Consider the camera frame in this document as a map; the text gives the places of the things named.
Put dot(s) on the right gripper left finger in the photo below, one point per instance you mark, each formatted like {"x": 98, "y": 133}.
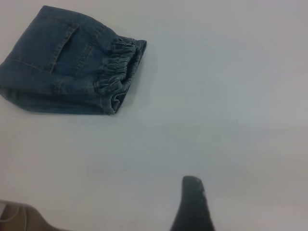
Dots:
{"x": 184, "y": 211}

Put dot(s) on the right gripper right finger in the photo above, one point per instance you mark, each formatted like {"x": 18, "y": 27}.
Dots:
{"x": 201, "y": 211}

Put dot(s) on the blue denim pants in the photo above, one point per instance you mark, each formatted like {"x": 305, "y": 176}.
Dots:
{"x": 60, "y": 60}

